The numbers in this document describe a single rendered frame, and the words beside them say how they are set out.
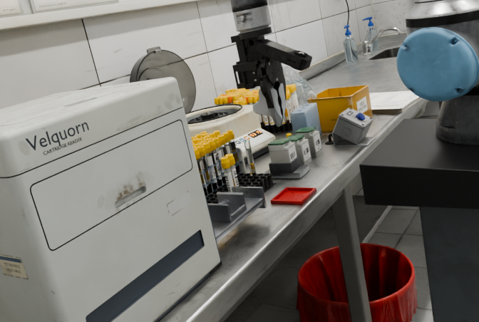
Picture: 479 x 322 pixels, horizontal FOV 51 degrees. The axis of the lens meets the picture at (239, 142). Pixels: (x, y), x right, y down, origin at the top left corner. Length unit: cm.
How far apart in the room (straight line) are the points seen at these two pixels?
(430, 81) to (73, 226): 55
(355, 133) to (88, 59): 74
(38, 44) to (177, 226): 78
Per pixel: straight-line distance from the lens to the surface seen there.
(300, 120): 127
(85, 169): 59
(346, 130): 125
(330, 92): 153
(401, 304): 149
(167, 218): 69
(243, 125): 133
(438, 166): 86
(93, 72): 145
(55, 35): 139
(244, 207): 87
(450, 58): 79
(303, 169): 111
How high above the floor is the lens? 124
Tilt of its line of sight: 14 degrees down
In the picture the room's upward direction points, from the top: 12 degrees counter-clockwise
